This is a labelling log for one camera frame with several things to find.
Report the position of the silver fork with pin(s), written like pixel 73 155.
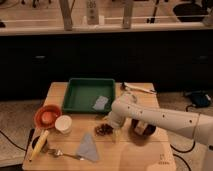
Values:
pixel 58 153

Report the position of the white cup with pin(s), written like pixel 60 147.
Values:
pixel 63 124

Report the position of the orange bowl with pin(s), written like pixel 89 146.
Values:
pixel 46 116

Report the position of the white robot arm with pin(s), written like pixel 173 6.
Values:
pixel 196 126

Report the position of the brown sponge block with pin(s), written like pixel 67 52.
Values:
pixel 140 127

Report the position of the dark blue object on floor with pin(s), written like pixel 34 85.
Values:
pixel 199 98

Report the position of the black bowl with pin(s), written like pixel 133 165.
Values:
pixel 149 130

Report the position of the blue triangular cloth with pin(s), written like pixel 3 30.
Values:
pixel 87 148

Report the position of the bunch of dark grapes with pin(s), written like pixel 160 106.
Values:
pixel 103 129

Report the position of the light blue cloth in tray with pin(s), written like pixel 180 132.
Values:
pixel 100 103

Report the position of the green plastic tray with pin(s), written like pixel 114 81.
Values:
pixel 81 94

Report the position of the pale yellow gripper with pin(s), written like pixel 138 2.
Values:
pixel 116 135

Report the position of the small black dish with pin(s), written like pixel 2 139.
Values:
pixel 38 143

